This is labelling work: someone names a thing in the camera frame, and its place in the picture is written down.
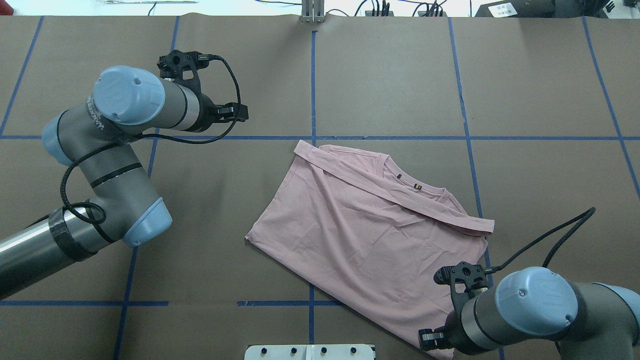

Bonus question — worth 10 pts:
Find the aluminium frame post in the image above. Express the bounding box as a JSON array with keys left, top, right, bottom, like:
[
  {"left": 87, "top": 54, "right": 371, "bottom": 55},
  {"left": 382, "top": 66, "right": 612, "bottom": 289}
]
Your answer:
[{"left": 300, "top": 0, "right": 326, "bottom": 24}]

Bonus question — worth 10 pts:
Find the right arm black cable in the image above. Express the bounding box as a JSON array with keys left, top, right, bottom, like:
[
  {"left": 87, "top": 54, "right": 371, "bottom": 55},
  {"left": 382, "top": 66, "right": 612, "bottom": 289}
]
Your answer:
[{"left": 485, "top": 207, "right": 597, "bottom": 275}]

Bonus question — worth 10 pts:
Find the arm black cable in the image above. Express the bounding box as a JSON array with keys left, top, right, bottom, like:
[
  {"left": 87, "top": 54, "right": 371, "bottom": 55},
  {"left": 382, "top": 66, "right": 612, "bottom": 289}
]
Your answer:
[
  {"left": 60, "top": 54, "right": 242, "bottom": 246},
  {"left": 485, "top": 207, "right": 597, "bottom": 275}
]

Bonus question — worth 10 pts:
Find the black rectangular box device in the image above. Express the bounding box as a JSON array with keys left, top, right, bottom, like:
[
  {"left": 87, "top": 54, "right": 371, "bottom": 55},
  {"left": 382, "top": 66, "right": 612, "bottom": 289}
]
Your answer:
[{"left": 473, "top": 0, "right": 615, "bottom": 19}]

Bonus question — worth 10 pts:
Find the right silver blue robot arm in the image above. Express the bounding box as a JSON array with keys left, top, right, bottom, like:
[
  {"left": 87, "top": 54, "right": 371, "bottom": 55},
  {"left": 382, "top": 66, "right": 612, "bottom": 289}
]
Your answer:
[{"left": 418, "top": 261, "right": 639, "bottom": 360}]

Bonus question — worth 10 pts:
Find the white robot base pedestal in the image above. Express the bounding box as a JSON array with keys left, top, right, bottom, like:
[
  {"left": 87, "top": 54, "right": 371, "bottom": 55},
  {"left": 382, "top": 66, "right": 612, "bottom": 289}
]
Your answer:
[{"left": 244, "top": 343, "right": 377, "bottom": 360}]

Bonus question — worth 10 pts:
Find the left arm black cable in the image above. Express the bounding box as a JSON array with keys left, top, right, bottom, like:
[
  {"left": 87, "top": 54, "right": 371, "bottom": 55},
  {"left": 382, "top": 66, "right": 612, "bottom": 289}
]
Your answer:
[{"left": 60, "top": 54, "right": 242, "bottom": 246}]

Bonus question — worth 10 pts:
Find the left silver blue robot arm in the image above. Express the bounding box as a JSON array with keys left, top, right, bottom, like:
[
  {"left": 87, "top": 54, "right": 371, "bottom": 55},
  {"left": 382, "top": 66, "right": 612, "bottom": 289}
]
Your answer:
[{"left": 0, "top": 49, "right": 249, "bottom": 299}]

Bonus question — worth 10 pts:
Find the pink Snoopy t-shirt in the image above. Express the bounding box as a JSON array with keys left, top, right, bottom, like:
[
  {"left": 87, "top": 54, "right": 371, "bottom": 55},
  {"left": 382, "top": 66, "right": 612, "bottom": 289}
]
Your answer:
[{"left": 246, "top": 141, "right": 495, "bottom": 347}]

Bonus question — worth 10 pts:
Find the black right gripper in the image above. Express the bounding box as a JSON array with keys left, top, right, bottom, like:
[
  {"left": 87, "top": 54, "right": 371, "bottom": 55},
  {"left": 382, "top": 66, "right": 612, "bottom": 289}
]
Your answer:
[{"left": 418, "top": 261, "right": 493, "bottom": 352}]

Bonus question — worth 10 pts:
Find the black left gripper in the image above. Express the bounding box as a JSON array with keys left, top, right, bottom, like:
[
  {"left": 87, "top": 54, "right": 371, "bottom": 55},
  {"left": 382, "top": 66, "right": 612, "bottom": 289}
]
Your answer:
[{"left": 157, "top": 49, "right": 250, "bottom": 133}]

